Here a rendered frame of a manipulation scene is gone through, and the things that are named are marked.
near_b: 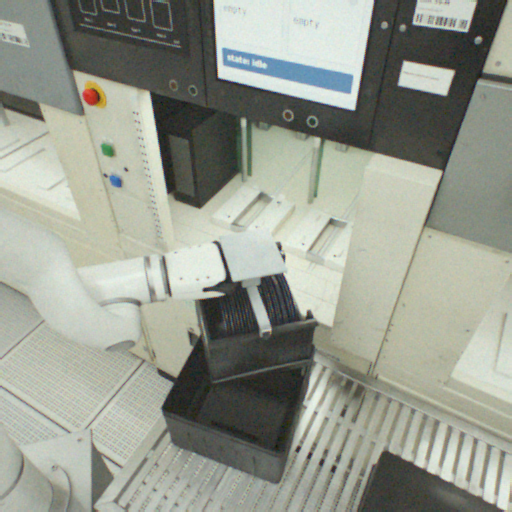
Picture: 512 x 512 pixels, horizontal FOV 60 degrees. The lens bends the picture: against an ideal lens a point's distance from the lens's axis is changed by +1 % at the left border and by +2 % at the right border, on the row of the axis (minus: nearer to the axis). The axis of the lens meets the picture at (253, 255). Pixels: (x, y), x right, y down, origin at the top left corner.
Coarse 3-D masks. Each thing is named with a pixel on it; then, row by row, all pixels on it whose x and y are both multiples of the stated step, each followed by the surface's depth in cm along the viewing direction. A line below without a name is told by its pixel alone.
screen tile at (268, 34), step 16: (224, 0) 76; (240, 0) 75; (256, 0) 73; (272, 0) 72; (224, 16) 78; (272, 16) 74; (224, 32) 80; (240, 32) 78; (256, 32) 77; (272, 32) 75; (272, 48) 77
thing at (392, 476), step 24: (384, 456) 94; (384, 480) 91; (408, 480) 91; (432, 480) 91; (360, 504) 96; (384, 504) 88; (408, 504) 88; (432, 504) 88; (456, 504) 88; (480, 504) 88
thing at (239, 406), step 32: (192, 352) 104; (192, 384) 110; (256, 384) 113; (288, 384) 116; (192, 416) 109; (224, 416) 110; (256, 416) 110; (288, 416) 110; (192, 448) 103; (224, 448) 96; (256, 448) 90; (288, 448) 98
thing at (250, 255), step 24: (240, 240) 82; (264, 240) 82; (240, 264) 78; (264, 264) 78; (264, 312) 80; (216, 336) 103; (240, 336) 79; (264, 336) 78; (288, 336) 83; (312, 336) 85; (216, 360) 82; (240, 360) 84; (264, 360) 86; (288, 360) 89; (216, 384) 88
